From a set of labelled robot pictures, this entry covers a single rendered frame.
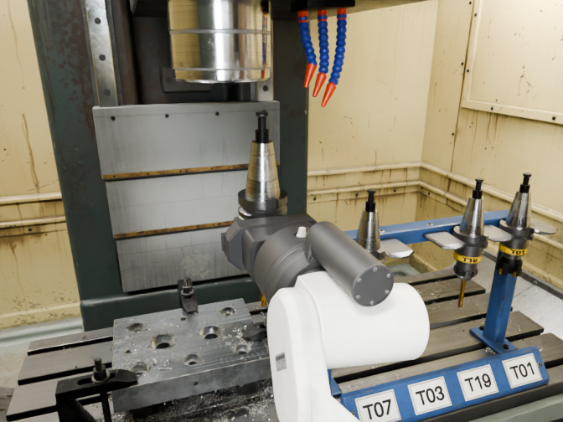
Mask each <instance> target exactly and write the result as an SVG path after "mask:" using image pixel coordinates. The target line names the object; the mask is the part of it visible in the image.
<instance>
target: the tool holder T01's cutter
mask: <svg viewBox="0 0 563 422"><path fill-rule="evenodd" d="M522 264H523V261H522V260H521V259H519V260H510V259H507V258H505V257H503V256H502V255H501V256H500V257H498V263H497V267H496V270H499V274H501V275H508V274H513V275H512V277H517V276H520V274H521V272H522V268H521V267H522Z"/></svg>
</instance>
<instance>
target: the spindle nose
mask: <svg viewBox="0 0 563 422"><path fill-rule="evenodd" d="M166 4H167V14H168V31H169V32H170V34H169V44H170V55H171V65H172V68H173V78H174V79H175V80H176V81H182V82H195V83H239V82H256V81H264V80H268V79H269V78H270V67H271V35H270V31H271V0H166Z"/></svg>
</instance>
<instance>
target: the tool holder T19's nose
mask: <svg viewBox="0 0 563 422"><path fill-rule="evenodd" d="M453 270H454V272H455V273H456V275H457V277H458V278H459V279H460V280H471V279H472V278H473V277H474V276H475V275H476V274H477V273H478V270H477V264H473V265H472V264H465V263H462V262H459V261H457V263H456V264H455V265H454V268H453Z"/></svg>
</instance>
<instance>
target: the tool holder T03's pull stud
mask: <svg viewBox="0 0 563 422"><path fill-rule="evenodd" d="M256 116H257V117H258V129H256V130H255V134H256V142H259V143H266V142H269V130H268V129H266V118H267V117H268V112H267V111H257V112H256Z"/></svg>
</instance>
